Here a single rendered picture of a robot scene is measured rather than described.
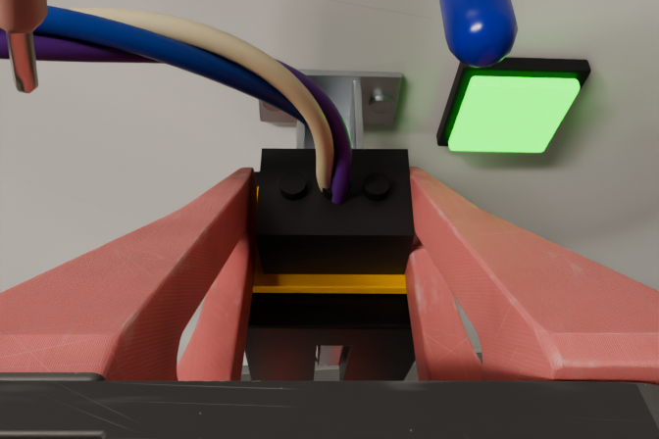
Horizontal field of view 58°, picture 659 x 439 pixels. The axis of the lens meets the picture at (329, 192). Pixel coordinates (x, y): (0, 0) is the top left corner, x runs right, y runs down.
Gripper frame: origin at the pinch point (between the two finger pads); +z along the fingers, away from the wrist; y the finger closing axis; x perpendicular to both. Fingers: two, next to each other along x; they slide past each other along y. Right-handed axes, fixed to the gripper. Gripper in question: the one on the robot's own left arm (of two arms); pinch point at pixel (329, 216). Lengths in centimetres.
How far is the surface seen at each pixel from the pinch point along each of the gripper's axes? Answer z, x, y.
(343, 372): 0.3, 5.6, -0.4
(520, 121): 7.4, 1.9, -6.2
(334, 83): 7.6, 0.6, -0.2
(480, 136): 7.7, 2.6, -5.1
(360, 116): 6.3, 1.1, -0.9
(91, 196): 10.4, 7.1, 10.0
